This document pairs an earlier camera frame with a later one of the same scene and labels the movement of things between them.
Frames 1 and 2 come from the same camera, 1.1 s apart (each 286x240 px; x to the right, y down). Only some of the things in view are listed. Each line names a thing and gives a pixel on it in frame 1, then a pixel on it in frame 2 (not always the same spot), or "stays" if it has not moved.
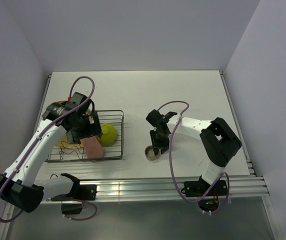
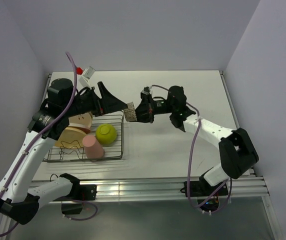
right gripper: (157, 144) → (146, 110)
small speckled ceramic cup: (150, 153) → (130, 113)
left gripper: (93, 129) → (108, 103)
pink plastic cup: (93, 148) stays
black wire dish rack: (75, 152) stays
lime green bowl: (109, 134) stays
